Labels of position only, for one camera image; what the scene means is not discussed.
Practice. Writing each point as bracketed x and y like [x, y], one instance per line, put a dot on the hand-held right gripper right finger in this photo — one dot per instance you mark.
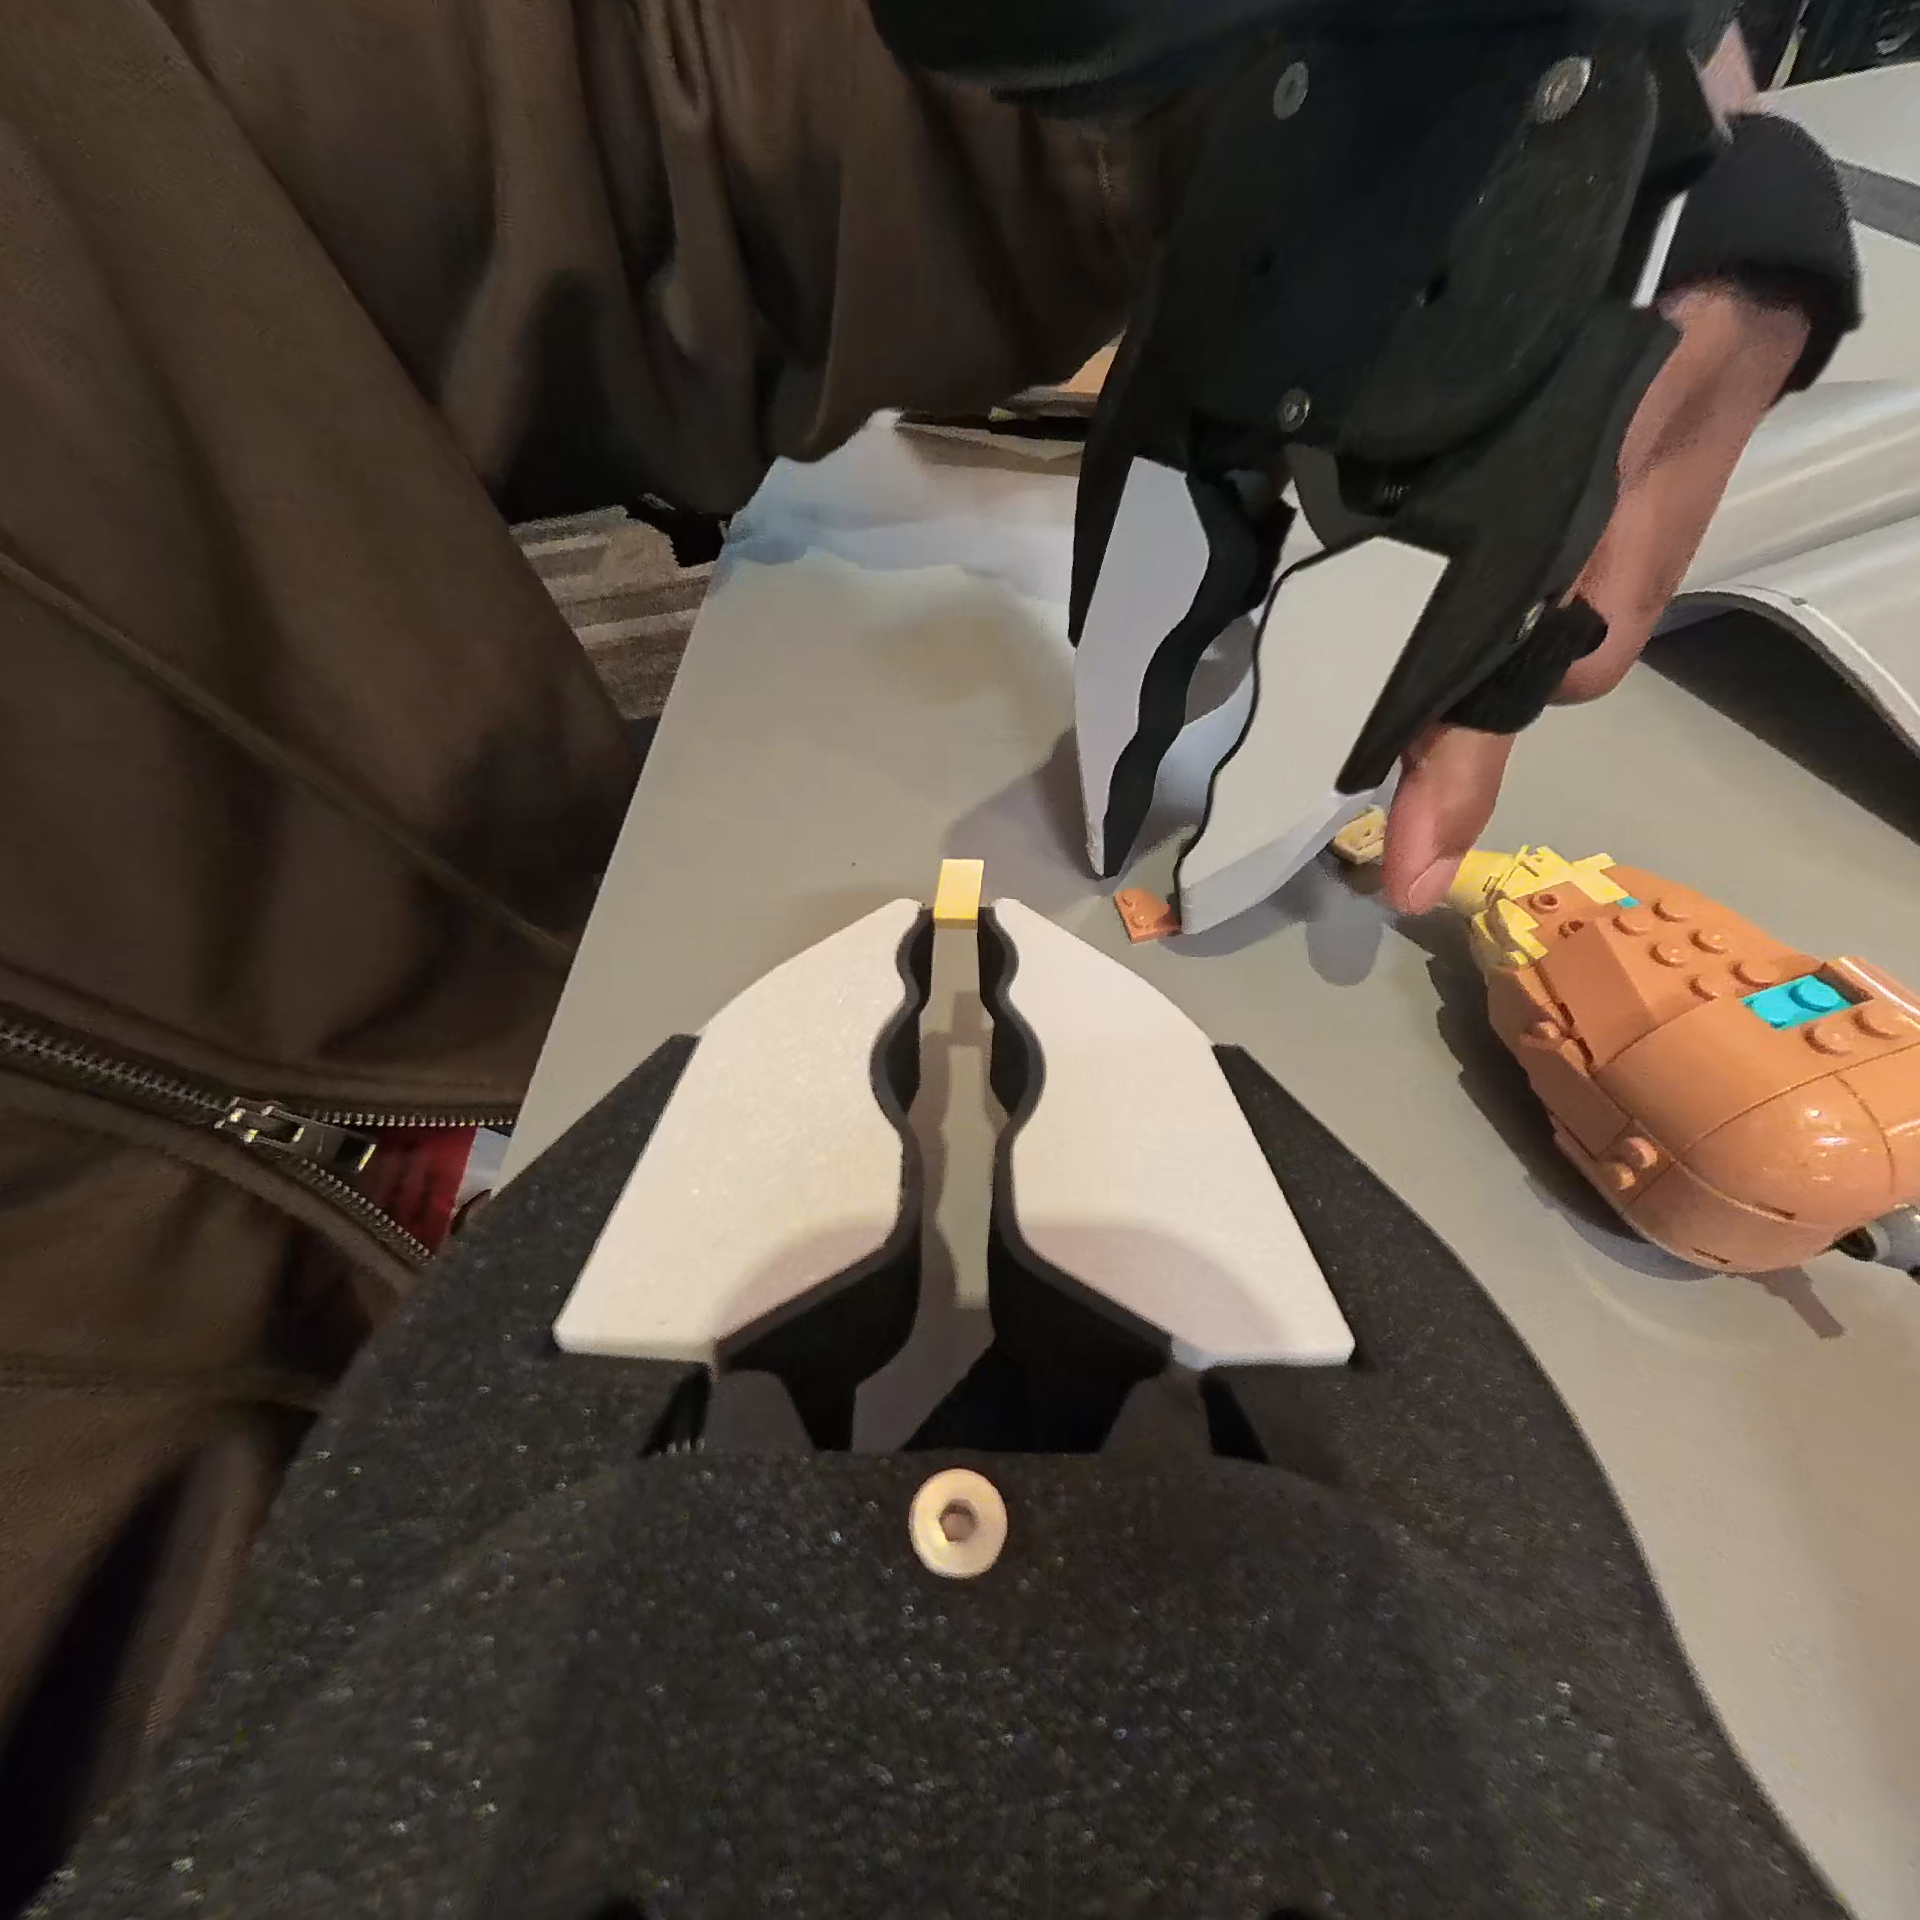
[1155, 1187]

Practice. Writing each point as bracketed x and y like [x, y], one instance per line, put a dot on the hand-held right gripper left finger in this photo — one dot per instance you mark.
[749, 1169]

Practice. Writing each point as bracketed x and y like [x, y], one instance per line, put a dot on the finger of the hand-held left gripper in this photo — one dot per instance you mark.
[1118, 630]
[1322, 705]

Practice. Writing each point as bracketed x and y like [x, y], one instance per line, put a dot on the orange wedge toy plate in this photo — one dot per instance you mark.
[1148, 915]

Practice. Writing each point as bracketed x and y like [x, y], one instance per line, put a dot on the small tan toy tile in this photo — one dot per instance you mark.
[958, 889]

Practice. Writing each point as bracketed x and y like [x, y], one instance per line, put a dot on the person's left forearm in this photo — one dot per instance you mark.
[823, 227]

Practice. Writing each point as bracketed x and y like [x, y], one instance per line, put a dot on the grey desk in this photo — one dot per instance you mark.
[898, 718]

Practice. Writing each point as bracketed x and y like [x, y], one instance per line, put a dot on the person's left hand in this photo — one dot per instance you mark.
[1679, 480]

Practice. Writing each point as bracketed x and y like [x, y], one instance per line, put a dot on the person's red shirt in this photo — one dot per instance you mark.
[428, 1187]

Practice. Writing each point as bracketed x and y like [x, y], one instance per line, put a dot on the grey instruction booklet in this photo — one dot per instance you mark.
[1846, 480]

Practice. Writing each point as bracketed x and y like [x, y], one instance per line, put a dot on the orange toy brick model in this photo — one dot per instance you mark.
[1727, 1110]

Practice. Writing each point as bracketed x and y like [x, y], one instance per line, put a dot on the tan toy bracket brick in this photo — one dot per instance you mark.
[1358, 837]

